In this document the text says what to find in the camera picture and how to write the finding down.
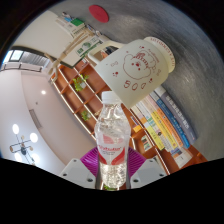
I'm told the white stack of books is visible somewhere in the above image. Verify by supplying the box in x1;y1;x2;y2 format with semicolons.
54;12;87;38

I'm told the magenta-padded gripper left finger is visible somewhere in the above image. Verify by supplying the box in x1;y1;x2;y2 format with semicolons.
59;147;100;190

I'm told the clear plastic water bottle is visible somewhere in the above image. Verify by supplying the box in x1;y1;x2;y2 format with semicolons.
94;90;132;192

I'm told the cream mug with red print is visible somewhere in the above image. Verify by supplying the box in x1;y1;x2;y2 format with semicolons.
87;35;177;110

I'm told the small green and white box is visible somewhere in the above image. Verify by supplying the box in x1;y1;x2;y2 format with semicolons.
70;18;85;28

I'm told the branched ceiling lamp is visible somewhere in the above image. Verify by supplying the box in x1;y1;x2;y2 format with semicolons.
9;123;39;166

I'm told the window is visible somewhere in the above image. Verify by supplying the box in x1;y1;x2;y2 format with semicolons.
8;49;24;63

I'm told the ceiling air vent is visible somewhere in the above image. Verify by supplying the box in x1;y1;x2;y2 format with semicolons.
29;109;43;129

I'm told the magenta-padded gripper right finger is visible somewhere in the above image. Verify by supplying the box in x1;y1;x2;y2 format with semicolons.
128;147;168;190

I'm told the grey curtain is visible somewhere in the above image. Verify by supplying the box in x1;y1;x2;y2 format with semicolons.
19;51;51;68

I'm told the brown wooden shelf unit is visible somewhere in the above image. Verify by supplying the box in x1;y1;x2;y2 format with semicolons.
49;49;208;176

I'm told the black track light rail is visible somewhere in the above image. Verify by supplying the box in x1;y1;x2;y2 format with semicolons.
0;62;46;72

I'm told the green and white carton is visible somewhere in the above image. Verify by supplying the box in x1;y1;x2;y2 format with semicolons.
75;35;105;58

